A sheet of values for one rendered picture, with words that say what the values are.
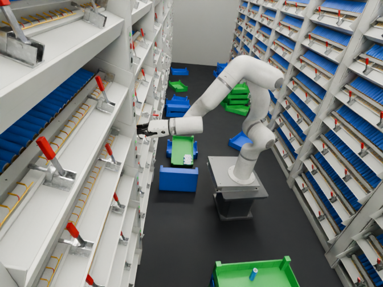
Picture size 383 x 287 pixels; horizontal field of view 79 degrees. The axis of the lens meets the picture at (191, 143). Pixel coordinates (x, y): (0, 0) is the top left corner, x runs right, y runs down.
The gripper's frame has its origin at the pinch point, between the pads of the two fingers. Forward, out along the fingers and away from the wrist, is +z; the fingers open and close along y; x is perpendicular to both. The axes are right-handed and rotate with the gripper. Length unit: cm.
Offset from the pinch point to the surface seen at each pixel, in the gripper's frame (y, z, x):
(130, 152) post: -25.3, -1.9, 4.8
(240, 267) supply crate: -52, -41, -37
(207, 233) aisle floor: -2, -31, -86
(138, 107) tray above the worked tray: -0.9, -2.8, 12.2
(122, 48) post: -25, -8, 43
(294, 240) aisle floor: -6, -91, -96
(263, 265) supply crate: -51, -51, -38
